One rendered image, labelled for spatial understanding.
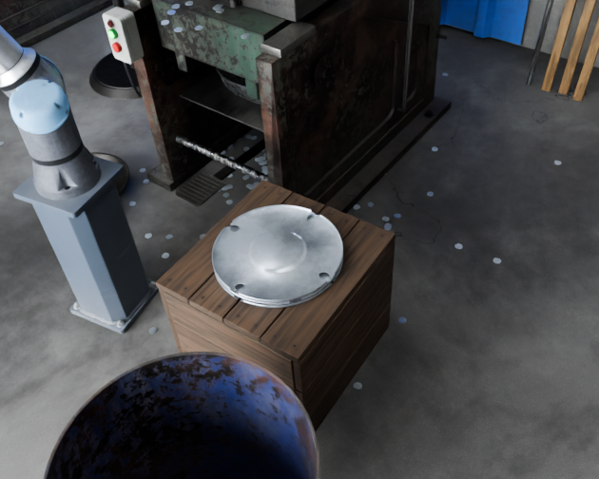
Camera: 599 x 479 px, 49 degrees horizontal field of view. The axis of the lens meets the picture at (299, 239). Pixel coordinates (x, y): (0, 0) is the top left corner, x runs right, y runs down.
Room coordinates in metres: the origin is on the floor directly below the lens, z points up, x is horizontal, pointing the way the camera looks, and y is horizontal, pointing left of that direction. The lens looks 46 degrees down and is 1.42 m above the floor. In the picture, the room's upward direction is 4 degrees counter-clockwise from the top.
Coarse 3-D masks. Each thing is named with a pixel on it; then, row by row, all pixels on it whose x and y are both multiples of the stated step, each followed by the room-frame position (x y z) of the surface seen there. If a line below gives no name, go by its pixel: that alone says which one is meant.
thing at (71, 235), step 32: (32, 192) 1.17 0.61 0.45; (96, 192) 1.15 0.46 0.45; (64, 224) 1.12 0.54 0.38; (96, 224) 1.14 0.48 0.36; (128, 224) 1.25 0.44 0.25; (64, 256) 1.15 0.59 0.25; (96, 256) 1.12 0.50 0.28; (128, 256) 1.19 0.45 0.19; (96, 288) 1.12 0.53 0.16; (128, 288) 1.16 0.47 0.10; (96, 320) 1.13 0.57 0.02; (128, 320) 1.12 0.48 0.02
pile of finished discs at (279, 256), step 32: (256, 224) 1.09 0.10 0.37; (288, 224) 1.08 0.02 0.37; (320, 224) 1.07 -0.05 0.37; (224, 256) 1.00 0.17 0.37; (256, 256) 0.98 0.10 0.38; (288, 256) 0.98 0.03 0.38; (320, 256) 0.97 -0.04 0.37; (224, 288) 0.91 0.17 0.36; (256, 288) 0.90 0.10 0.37; (288, 288) 0.89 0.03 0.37; (320, 288) 0.88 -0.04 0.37
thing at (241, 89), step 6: (222, 72) 1.78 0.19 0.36; (228, 72) 1.80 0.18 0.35; (222, 78) 1.69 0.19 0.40; (228, 78) 1.77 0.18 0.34; (234, 78) 1.79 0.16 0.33; (240, 78) 1.80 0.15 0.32; (228, 84) 1.66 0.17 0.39; (234, 84) 1.64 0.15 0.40; (240, 84) 1.78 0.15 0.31; (234, 90) 1.66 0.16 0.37; (240, 90) 1.63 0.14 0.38; (246, 90) 1.62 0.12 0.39; (240, 96) 1.65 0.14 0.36; (246, 96) 1.63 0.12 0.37; (258, 102) 1.64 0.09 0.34
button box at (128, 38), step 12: (108, 12) 1.67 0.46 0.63; (120, 12) 1.67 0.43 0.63; (132, 12) 1.67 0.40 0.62; (120, 24) 1.63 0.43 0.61; (132, 24) 1.66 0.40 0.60; (108, 36) 1.67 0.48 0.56; (120, 36) 1.64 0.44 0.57; (132, 36) 1.65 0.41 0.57; (132, 48) 1.64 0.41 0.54; (132, 60) 1.63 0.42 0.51; (132, 84) 1.70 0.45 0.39
